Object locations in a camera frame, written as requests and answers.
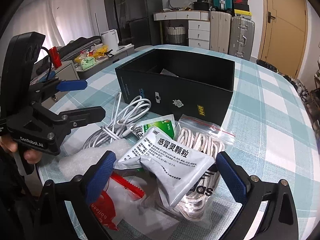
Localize white appliance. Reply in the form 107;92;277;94
101;29;119;53

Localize person's left hand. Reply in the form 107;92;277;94
0;135;43;165

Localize beige suitcase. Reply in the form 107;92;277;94
209;11;232;54

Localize silver suitcase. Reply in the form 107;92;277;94
228;16;255;61

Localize green medicine packet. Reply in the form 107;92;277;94
127;114;175;139

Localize black glass cabinet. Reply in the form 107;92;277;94
104;0;132;46

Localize red bottle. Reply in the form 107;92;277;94
49;47;62;69

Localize bagged adidas shoelaces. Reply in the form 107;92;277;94
155;114;235;229

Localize black tracker camera mount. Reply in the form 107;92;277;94
1;32;46;118

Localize red balloon bag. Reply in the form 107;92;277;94
91;172;180;239

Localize stacked shoe boxes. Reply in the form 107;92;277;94
233;0;252;20

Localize dark refrigerator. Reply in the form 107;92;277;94
126;0;163;47

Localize black cardboard box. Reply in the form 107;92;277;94
115;47;235;126

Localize grey medicine packet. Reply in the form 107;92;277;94
114;127;215;209

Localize woven laundry basket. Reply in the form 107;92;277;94
167;25;186;44

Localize wooden door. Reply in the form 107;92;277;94
258;0;308;77

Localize white cable bundle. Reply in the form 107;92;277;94
82;91;153;151

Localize white drawer desk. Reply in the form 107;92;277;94
153;10;210;49

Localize white curtain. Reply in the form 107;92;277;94
1;0;94;64

